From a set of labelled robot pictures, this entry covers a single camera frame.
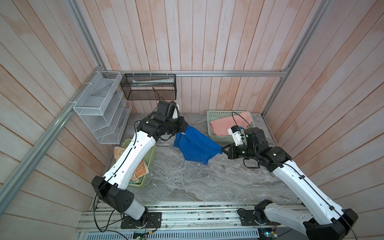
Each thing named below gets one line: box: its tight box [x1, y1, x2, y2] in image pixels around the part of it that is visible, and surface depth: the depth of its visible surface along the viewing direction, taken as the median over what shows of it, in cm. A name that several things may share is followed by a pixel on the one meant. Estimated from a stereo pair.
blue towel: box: [173, 125, 223, 165], surface depth 76 cm
